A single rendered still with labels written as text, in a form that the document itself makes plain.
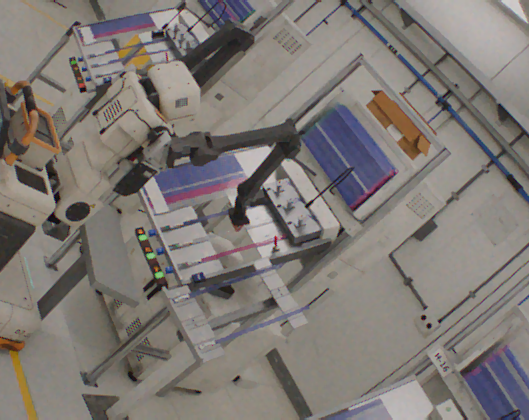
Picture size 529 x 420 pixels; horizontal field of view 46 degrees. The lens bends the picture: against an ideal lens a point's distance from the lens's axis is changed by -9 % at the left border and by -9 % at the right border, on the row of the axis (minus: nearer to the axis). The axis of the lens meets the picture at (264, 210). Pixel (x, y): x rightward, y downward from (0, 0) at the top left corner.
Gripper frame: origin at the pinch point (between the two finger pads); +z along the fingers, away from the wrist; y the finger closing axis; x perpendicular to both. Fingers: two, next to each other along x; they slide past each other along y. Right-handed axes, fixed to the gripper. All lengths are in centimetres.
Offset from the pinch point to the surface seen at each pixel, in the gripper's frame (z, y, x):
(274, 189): -6.8, 11.5, -23.3
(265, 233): 0.4, -6.1, -11.3
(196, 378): 90, -21, 22
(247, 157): 0.1, 41.6, -24.3
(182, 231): 1.7, 7.7, 22.9
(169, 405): 93, -30, 42
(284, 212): -6.0, -2.3, -21.7
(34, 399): 28, -40, 110
